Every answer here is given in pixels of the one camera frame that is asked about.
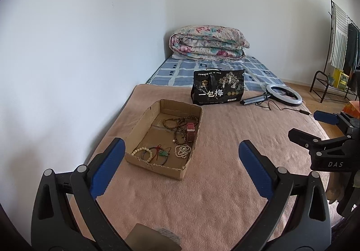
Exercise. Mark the orange patterned box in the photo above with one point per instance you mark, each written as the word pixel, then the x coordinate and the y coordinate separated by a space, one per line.
pixel 353 107

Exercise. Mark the tan flat card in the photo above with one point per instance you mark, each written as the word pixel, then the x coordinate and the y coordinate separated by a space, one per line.
pixel 146 237

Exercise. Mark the black tripod stand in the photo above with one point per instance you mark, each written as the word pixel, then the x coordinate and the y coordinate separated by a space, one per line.
pixel 253 100

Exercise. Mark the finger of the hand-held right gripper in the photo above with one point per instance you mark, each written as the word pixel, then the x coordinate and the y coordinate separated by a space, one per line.
pixel 303 138
pixel 326 117

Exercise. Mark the striped hanging cloth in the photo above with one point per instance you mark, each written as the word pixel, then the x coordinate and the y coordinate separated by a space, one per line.
pixel 339 37

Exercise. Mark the dark hanging clothes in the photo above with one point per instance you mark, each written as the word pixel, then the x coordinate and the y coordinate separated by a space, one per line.
pixel 353 46

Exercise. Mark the small green container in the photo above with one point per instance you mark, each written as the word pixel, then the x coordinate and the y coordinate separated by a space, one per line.
pixel 331 79

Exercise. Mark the cardboard box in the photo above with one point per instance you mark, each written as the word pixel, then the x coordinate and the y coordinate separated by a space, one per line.
pixel 157 169

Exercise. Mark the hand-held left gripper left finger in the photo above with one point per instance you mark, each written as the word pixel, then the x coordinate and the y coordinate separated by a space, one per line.
pixel 108 166

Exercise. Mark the black metal clothes rack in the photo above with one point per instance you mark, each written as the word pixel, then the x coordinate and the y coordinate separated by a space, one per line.
pixel 316 82

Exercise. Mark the yellow green box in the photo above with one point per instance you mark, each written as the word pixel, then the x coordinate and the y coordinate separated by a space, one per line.
pixel 341 79

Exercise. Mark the pink blanket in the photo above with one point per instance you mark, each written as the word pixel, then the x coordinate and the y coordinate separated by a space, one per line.
pixel 219 133

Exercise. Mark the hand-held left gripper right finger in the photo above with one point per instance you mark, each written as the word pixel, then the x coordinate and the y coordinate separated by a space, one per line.
pixel 256 169

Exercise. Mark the blue checked bed sheet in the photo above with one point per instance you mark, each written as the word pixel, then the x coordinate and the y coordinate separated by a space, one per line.
pixel 180 71

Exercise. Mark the black snack bag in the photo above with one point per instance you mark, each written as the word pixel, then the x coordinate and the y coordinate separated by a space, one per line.
pixel 216 91

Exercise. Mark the person's right hand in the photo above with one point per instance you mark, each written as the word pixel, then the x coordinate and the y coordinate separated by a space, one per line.
pixel 336 192

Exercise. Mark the folded floral quilt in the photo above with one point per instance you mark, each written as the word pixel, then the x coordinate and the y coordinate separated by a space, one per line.
pixel 208 43

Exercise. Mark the dark thin bangle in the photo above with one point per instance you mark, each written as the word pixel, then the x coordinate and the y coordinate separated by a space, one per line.
pixel 144 154

